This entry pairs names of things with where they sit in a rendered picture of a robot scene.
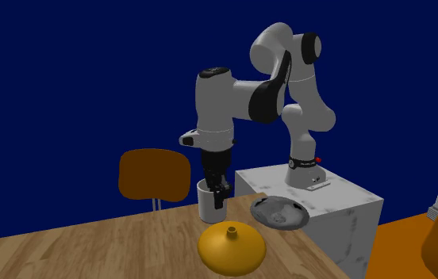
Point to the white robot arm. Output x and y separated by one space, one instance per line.
215 112

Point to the white cup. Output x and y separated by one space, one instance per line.
208 208

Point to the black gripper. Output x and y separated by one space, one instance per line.
216 164

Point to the yellow squat vase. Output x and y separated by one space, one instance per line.
230 251

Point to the grey marbled robot stand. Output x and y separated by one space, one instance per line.
331 216

